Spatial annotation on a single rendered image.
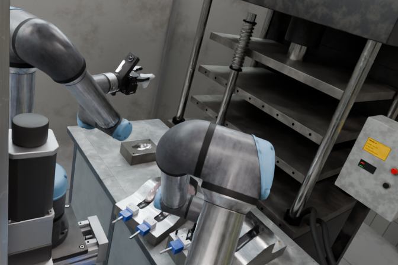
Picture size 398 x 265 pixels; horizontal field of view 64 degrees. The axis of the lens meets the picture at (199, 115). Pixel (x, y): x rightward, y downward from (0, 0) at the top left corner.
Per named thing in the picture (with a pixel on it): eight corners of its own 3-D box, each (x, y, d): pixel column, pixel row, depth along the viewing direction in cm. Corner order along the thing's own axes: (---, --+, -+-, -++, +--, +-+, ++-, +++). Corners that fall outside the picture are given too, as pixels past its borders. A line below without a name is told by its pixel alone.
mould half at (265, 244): (201, 300, 117) (210, 275, 112) (164, 249, 135) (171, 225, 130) (282, 254, 149) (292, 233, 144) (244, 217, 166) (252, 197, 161)
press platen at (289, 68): (346, 103, 155) (350, 93, 154) (209, 38, 229) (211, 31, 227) (398, 98, 200) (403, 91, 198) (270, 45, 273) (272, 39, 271)
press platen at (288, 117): (322, 146, 163) (326, 138, 161) (197, 71, 237) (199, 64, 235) (381, 132, 210) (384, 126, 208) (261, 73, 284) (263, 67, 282)
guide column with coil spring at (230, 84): (199, 189, 237) (252, 13, 187) (195, 185, 241) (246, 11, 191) (204, 188, 241) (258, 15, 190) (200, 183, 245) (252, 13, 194)
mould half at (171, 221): (154, 246, 135) (159, 227, 130) (113, 213, 146) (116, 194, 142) (215, 199, 175) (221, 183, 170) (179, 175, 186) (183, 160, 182)
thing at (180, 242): (161, 262, 121) (164, 252, 118) (155, 253, 124) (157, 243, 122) (189, 251, 129) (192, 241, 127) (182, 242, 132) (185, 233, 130)
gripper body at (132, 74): (123, 84, 132) (102, 89, 122) (128, 65, 129) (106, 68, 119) (137, 93, 130) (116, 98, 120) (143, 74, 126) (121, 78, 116)
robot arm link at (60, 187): (38, 229, 88) (40, 190, 82) (8, 204, 93) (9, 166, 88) (74, 208, 98) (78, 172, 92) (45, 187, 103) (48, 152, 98)
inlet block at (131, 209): (115, 231, 133) (116, 221, 131) (107, 224, 136) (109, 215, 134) (137, 217, 144) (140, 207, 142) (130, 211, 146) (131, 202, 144)
